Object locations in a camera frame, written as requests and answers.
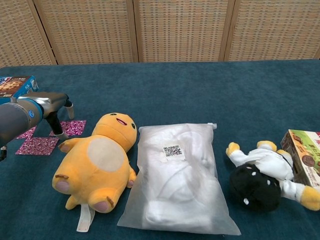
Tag green red biscuit box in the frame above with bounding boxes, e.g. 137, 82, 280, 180
280, 129, 320, 188

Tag white clothes in plastic bag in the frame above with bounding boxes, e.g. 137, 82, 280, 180
116, 122, 242, 236

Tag black white plush doll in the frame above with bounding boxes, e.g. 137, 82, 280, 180
225, 140, 320, 213

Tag blue carpet table cover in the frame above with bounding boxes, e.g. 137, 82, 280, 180
0, 59, 320, 240

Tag blue chocolate cookie box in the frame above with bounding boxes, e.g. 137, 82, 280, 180
0, 75, 40, 99

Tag woven bamboo folding screen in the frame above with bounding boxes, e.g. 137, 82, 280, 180
0, 0, 320, 68

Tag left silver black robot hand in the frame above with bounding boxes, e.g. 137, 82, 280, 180
17, 91, 75, 141

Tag orange plush toy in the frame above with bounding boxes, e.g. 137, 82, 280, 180
51, 112, 138, 233

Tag pink glitter card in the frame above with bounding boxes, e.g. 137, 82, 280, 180
16, 125, 38, 140
14, 136, 60, 156
49, 119, 88, 137

